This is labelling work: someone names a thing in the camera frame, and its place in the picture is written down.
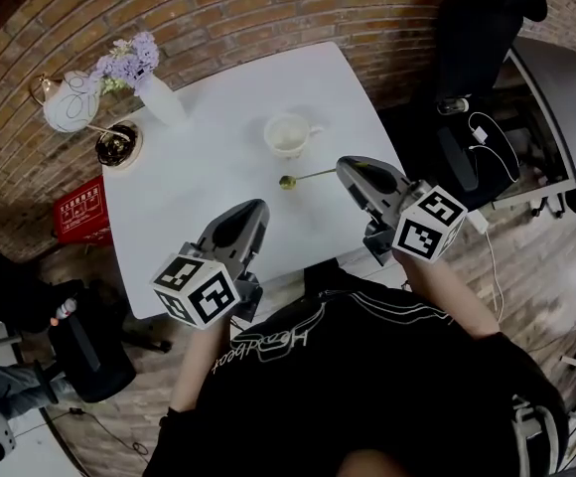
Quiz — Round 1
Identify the black jacket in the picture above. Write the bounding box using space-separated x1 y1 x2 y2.
0 244 86 335

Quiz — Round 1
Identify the red box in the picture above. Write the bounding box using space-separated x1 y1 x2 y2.
52 175 113 246

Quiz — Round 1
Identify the person's left forearm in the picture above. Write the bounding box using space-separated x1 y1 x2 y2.
167 314 235 413

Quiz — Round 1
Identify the white charger with cable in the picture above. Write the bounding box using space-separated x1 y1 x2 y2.
467 111 521 184

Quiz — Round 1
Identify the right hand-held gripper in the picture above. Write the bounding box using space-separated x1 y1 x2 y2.
335 155 469 267

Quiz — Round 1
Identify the red capped bottle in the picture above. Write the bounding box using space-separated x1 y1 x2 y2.
50 296 78 328

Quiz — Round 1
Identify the tall black office chair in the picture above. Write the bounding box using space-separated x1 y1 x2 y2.
381 0 550 213

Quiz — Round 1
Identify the black floor cable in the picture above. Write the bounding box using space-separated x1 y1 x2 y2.
67 404 151 462

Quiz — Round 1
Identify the grey desk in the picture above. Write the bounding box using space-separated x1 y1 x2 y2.
496 35 576 203

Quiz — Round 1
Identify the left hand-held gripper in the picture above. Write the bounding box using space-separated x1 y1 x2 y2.
150 198 272 330

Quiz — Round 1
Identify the person's black printed t-shirt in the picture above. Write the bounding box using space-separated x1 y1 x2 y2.
142 259 570 477

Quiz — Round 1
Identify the green and gold spoon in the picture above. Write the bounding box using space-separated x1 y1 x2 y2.
278 168 338 191

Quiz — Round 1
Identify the low black office chair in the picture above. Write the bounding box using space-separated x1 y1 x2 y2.
33 278 174 404

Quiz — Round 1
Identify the purple flower bunch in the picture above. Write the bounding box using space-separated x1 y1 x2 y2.
90 31 162 98

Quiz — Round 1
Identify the person's right forearm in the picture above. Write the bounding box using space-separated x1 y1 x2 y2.
397 251 499 338

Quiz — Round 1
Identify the white cup container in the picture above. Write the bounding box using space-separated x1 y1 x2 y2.
262 112 325 160

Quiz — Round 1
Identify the white vase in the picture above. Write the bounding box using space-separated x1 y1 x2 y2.
137 74 189 128

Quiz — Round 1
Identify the white globe gold lamp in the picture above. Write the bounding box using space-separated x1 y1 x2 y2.
28 69 145 170

